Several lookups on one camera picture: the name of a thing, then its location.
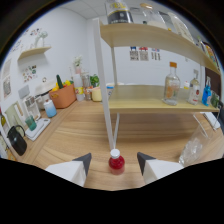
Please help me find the red liquid bottle white cap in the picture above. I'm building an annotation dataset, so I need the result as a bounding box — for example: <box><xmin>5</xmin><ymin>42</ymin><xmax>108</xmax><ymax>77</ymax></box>
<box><xmin>108</xmin><ymin>148</ymin><xmax>126</xmax><ymax>176</ymax></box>

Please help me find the green cup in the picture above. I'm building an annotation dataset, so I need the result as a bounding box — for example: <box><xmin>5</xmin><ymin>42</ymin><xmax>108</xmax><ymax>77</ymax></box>
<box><xmin>24</xmin><ymin>115</ymin><xmax>38</xmax><ymax>132</ymax></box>

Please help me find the clear glass with ice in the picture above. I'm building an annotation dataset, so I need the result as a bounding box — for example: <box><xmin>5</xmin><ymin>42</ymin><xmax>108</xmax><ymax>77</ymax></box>
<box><xmin>178</xmin><ymin>124</ymin><xmax>212</xmax><ymax>168</ymax></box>

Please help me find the white tray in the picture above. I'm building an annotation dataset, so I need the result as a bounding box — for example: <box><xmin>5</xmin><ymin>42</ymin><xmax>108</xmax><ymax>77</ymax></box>
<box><xmin>24</xmin><ymin>117</ymin><xmax>52</xmax><ymax>142</ymax></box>

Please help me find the black kettle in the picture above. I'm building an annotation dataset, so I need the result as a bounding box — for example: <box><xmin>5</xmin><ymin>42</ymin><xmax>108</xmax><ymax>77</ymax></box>
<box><xmin>6</xmin><ymin>124</ymin><xmax>28</xmax><ymax>157</ymax></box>

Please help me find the white and blue canister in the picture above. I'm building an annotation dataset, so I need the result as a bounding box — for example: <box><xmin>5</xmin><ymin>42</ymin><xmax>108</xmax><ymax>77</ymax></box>
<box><xmin>43</xmin><ymin>98</ymin><xmax>58</xmax><ymax>118</ymax></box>

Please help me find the two-tier wooden shelf rack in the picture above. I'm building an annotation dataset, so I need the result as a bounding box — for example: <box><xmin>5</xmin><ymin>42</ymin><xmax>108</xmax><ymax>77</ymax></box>
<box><xmin>92</xmin><ymin>18</ymin><xmax>223</xmax><ymax>151</ymax></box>

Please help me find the orange storage basket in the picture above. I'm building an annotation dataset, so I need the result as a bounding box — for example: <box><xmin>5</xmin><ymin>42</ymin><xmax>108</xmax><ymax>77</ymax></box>
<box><xmin>48</xmin><ymin>83</ymin><xmax>78</xmax><ymax>110</ymax></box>

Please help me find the white notebook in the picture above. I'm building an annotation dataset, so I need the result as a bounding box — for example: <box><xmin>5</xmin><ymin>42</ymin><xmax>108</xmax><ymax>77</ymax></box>
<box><xmin>203</xmin><ymin>111</ymin><xmax>221</xmax><ymax>131</ymax></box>

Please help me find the yellow mug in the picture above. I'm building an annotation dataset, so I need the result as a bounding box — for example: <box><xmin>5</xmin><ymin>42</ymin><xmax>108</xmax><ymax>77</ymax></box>
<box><xmin>91</xmin><ymin>87</ymin><xmax>103</xmax><ymax>103</ymax></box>

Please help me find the clear bottle red label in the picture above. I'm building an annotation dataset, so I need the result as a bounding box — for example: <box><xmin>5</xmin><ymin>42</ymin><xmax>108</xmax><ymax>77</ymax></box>
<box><xmin>187</xmin><ymin>69</ymin><xmax>201</xmax><ymax>106</ymax></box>

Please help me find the white kitchen appliance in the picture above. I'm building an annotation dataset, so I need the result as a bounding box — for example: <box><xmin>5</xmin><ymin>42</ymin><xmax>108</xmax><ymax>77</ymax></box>
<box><xmin>34</xmin><ymin>77</ymin><xmax>56</xmax><ymax>101</ymax></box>

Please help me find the blue liquid bottle silver cap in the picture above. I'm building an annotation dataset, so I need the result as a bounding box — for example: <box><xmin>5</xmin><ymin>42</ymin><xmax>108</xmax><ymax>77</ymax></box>
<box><xmin>201</xmin><ymin>75</ymin><xmax>213</xmax><ymax>107</ymax></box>

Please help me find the green lime bottle dark cap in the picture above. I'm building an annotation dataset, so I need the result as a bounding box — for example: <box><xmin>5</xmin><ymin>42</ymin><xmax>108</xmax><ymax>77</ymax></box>
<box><xmin>210</xmin><ymin>90</ymin><xmax>221</xmax><ymax>109</ymax></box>

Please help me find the green potted plant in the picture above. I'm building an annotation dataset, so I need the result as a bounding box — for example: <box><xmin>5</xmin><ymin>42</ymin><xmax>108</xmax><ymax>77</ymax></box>
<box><xmin>89</xmin><ymin>73</ymin><xmax>101</xmax><ymax>88</ymax></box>

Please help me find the flower vase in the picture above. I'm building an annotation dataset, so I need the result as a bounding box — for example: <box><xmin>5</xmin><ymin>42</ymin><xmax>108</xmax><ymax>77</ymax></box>
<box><xmin>73</xmin><ymin>54</ymin><xmax>84</xmax><ymax>75</ymax></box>

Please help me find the brown door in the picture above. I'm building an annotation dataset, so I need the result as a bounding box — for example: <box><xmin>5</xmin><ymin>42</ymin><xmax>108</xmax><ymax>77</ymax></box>
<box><xmin>203</xmin><ymin>64</ymin><xmax>222</xmax><ymax>98</ymax></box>

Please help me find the tall glass bottle cork lid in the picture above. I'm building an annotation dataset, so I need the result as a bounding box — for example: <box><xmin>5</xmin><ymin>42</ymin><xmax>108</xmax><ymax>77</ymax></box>
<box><xmin>139</xmin><ymin>3</ymin><xmax>168</xmax><ymax>30</ymax></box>

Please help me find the grey printed wall sheet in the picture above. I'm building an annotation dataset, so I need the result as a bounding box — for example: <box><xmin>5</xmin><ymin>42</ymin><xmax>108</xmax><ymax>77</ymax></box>
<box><xmin>138</xmin><ymin>49</ymin><xmax>150</xmax><ymax>62</ymax></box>
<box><xmin>129</xmin><ymin>49</ymin><xmax>140</xmax><ymax>62</ymax></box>

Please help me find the wooden wall shelf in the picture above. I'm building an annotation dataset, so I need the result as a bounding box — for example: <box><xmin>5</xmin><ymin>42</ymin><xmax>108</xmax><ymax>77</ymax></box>
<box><xmin>17</xmin><ymin>45</ymin><xmax>53</xmax><ymax>62</ymax></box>

